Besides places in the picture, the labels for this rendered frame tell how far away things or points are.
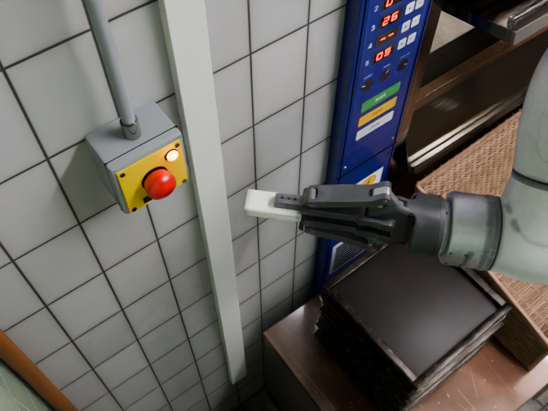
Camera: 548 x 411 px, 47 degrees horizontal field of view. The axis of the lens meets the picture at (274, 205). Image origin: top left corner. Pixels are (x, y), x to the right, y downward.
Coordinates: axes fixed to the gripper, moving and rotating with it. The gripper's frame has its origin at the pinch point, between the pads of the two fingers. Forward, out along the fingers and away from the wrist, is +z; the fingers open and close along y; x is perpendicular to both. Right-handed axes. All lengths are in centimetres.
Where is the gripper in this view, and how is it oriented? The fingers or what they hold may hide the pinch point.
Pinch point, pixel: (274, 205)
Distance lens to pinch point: 77.8
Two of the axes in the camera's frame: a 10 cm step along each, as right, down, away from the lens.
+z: -9.9, -1.3, 0.8
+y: 0.0, 5.4, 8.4
